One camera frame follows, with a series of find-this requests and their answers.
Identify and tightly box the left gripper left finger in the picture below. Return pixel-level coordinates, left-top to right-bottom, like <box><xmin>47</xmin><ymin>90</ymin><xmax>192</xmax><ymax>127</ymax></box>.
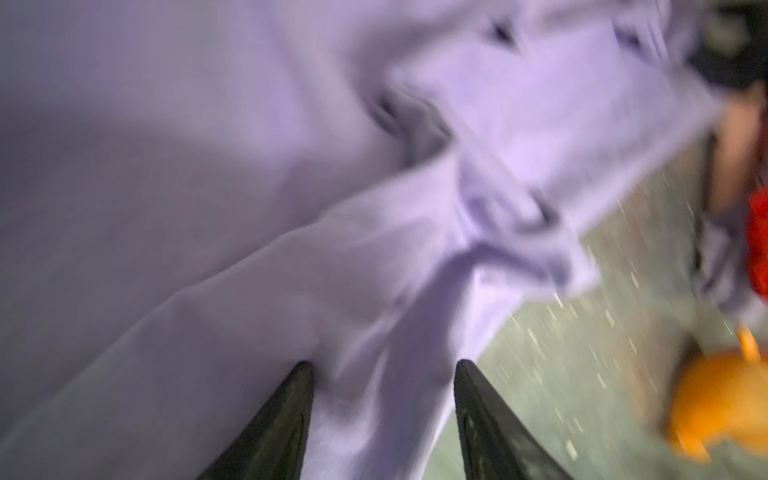
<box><xmin>200</xmin><ymin>361</ymin><xmax>314</xmax><ymax>480</ymax></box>

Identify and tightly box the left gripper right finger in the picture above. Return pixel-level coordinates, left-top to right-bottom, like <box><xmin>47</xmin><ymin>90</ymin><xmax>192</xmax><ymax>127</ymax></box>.
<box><xmin>453</xmin><ymin>359</ymin><xmax>572</xmax><ymax>480</ymax></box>

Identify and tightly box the purple t-shirt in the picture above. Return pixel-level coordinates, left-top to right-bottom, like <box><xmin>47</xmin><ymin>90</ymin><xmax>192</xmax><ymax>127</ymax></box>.
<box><xmin>1</xmin><ymin>1</ymin><xmax>717</xmax><ymax>479</ymax></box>

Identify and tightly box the orange plush toy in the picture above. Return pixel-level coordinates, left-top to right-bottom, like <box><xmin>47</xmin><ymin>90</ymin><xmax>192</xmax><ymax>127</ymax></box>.
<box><xmin>666</xmin><ymin>326</ymin><xmax>767</xmax><ymax>463</ymax></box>

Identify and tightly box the lavender folded t-shirt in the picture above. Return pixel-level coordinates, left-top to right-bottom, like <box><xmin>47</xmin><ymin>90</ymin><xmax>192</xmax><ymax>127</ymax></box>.
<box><xmin>692</xmin><ymin>202</ymin><xmax>767</xmax><ymax>327</ymax></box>

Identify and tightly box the red folded t-shirt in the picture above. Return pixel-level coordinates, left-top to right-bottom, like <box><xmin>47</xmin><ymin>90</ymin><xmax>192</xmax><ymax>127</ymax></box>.
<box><xmin>746</xmin><ymin>186</ymin><xmax>768</xmax><ymax>300</ymax></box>

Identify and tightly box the pink folded t-shirt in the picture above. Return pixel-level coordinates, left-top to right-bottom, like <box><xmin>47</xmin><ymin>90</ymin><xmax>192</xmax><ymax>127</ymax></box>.
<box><xmin>707</xmin><ymin>81</ymin><xmax>767</xmax><ymax>214</ymax></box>

